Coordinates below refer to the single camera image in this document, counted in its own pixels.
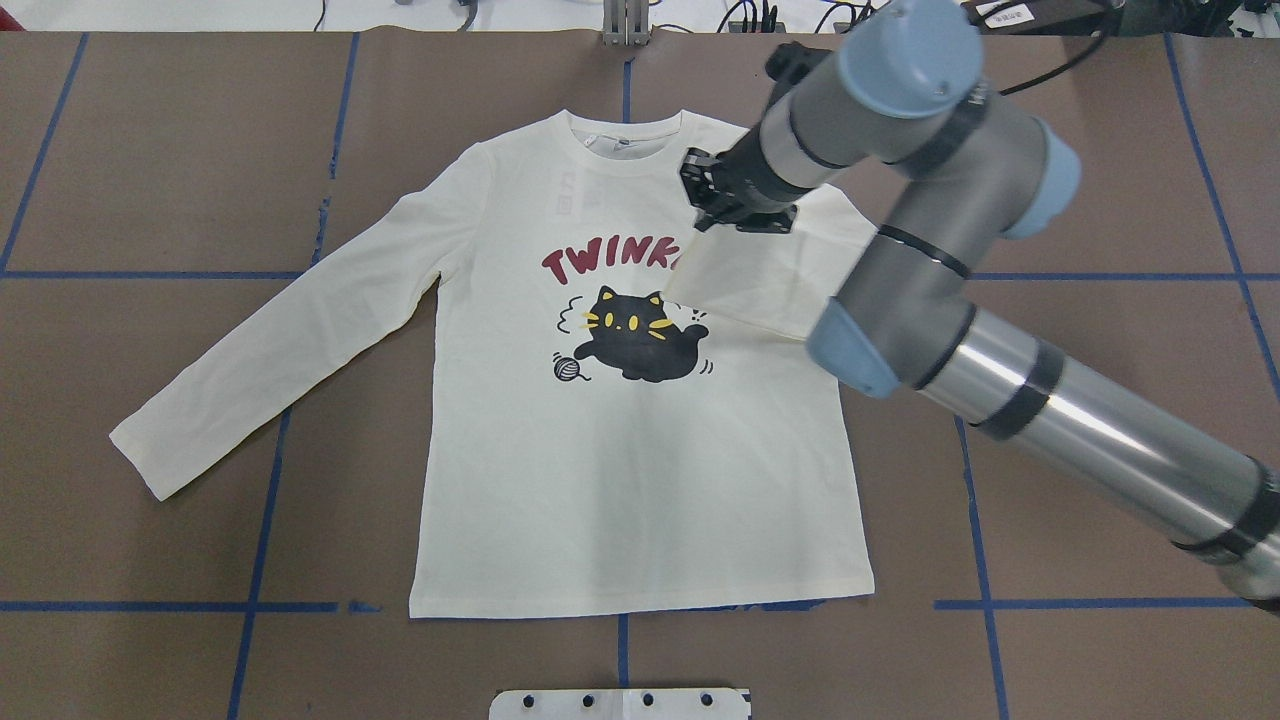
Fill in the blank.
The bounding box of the white camera pole with base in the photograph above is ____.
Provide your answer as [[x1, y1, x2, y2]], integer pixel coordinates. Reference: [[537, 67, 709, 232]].
[[488, 687, 753, 719]]

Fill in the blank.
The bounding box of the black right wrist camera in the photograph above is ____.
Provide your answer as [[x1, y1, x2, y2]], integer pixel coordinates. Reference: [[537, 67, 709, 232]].
[[765, 41, 832, 94]]

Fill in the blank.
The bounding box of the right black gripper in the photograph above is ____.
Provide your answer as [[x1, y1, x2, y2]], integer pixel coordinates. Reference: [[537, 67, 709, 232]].
[[678, 147, 797, 234]]

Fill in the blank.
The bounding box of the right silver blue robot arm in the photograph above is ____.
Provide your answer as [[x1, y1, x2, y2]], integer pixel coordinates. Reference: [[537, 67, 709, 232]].
[[678, 1, 1279, 614]]

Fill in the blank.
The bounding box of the aluminium frame post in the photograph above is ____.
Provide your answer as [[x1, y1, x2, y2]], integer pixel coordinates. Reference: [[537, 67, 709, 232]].
[[602, 0, 652, 47]]

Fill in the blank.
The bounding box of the cream long-sleeve cat shirt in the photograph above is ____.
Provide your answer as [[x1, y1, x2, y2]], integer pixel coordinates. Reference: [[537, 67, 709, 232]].
[[109, 111, 876, 619]]

